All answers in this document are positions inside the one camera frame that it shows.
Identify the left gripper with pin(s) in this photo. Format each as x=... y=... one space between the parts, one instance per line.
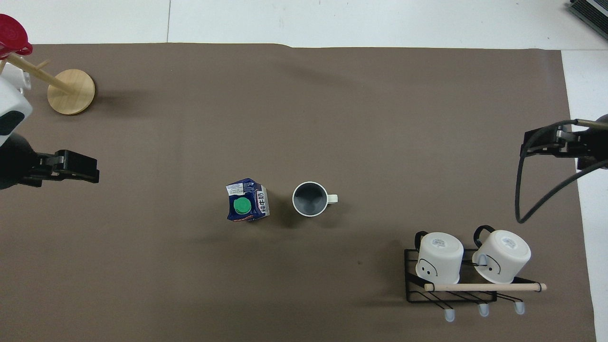
x=14 y=161

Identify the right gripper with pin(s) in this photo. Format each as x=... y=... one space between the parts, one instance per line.
x=593 y=145

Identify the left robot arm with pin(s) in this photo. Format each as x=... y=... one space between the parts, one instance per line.
x=10 y=107

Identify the red cup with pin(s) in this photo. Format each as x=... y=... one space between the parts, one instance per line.
x=12 y=33

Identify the blue milk carton green cap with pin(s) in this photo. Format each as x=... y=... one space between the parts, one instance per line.
x=247 y=202

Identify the wooden mug tree stand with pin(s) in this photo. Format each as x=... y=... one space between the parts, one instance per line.
x=71 y=92

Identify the dark grey ribbed panel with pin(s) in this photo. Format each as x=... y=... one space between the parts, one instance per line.
x=591 y=12

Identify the grey mug white outside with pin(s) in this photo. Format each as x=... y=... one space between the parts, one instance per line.
x=309 y=199

